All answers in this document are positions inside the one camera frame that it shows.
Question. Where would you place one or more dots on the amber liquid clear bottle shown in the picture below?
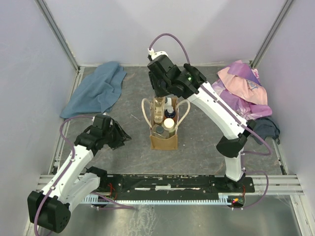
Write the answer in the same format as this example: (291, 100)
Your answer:
(158, 106)

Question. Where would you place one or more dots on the dark blue pump bottle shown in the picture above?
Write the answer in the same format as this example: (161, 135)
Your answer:
(170, 113)

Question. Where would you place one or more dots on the dark navy cloth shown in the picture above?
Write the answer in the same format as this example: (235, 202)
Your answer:
(267, 127)

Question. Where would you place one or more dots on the blue denim cloth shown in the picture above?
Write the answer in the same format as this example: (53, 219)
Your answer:
(97, 92)

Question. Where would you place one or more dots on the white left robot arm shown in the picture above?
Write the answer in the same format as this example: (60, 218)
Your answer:
(52, 206)

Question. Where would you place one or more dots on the pink purple floral cloth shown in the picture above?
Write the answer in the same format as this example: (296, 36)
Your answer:
(239, 87)

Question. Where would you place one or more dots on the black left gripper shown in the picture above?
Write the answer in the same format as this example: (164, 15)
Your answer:
(121, 135)

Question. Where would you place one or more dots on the aluminium frame rail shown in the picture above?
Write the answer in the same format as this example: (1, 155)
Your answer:
(254, 185)

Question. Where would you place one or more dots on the pale green cream-cap bottle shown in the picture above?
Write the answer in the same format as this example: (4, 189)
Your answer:
(169, 125)

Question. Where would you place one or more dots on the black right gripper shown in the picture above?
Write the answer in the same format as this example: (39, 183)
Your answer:
(153, 80)

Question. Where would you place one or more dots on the white bottle grey cap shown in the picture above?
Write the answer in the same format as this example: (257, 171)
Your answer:
(168, 104)

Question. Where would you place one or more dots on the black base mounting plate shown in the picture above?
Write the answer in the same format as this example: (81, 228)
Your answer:
(137, 195)

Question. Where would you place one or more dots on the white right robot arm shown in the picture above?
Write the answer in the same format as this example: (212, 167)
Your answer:
(190, 84)

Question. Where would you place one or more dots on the clear bottle dark cap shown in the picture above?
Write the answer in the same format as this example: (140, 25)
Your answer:
(159, 132)

